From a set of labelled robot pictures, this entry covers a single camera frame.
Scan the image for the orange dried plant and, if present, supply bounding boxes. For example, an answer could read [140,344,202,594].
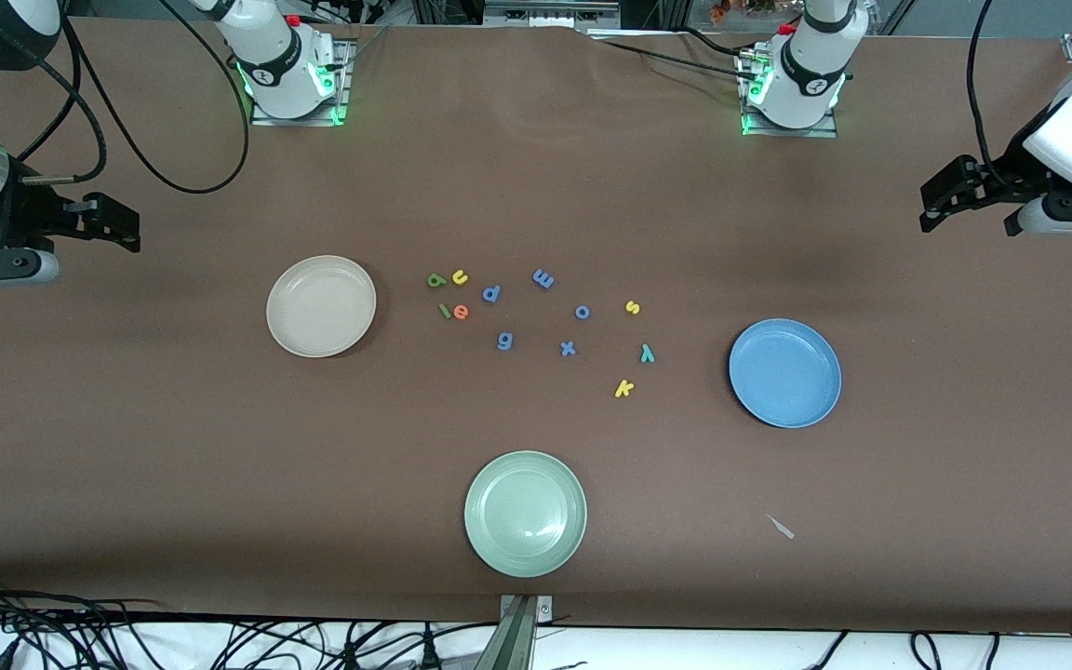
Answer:
[708,0,779,24]

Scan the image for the tangled black cable bundle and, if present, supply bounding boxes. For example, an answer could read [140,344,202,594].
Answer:
[0,572,500,670]

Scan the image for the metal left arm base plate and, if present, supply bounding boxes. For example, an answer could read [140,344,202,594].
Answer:
[741,47,839,139]

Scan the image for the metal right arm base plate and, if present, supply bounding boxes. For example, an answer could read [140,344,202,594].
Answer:
[250,37,351,127]

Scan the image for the blue round plate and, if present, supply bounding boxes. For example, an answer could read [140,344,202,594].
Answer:
[729,318,842,429]

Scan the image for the green round plate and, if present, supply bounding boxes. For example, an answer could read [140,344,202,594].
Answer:
[463,450,588,579]

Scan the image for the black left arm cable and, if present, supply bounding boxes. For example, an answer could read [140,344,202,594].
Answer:
[967,0,1012,187]

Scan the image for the black base power cable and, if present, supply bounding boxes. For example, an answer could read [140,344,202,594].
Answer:
[589,26,760,83]

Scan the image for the aluminium camera mount post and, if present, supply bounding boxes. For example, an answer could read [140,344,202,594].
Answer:
[499,594,554,670]

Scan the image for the thin black looped cable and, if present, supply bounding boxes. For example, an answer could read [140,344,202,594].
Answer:
[908,631,945,670]

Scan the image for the grey power strip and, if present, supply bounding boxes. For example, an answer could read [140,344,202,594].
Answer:
[485,0,621,24]

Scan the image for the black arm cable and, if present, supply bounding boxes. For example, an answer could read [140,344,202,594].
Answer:
[967,0,1012,187]
[20,0,253,194]

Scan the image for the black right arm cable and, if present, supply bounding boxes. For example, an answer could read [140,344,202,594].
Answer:
[20,0,253,194]

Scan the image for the beige round plate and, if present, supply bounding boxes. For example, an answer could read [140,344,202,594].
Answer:
[266,255,378,359]

